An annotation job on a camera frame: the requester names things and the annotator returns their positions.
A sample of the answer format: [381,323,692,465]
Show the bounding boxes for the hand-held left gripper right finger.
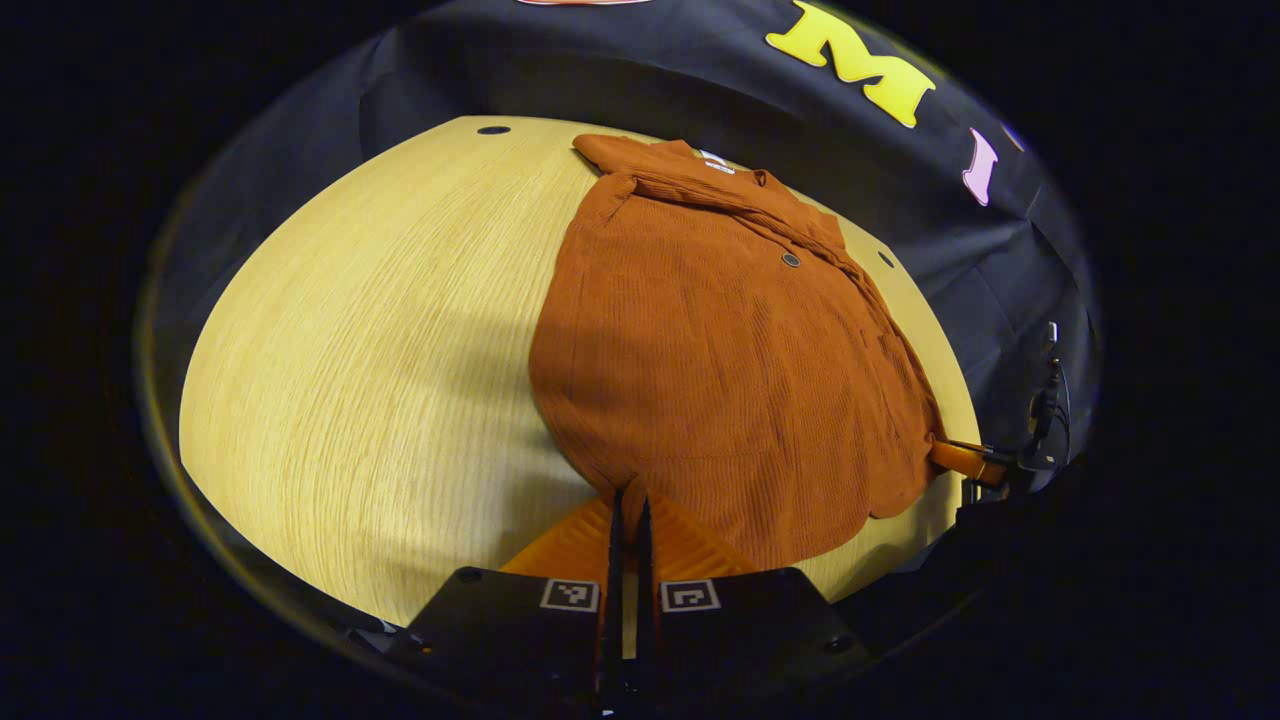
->
[630,490,873,711]

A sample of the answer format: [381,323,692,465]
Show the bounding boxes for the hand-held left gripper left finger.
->
[400,486,627,713]

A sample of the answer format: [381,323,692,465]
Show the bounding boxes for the orange ribbed button shirt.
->
[528,133,946,573]

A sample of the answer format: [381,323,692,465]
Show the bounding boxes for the black backdrop cloth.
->
[150,0,1101,466]

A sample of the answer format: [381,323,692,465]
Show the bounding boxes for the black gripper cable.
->
[1028,355,1073,471]

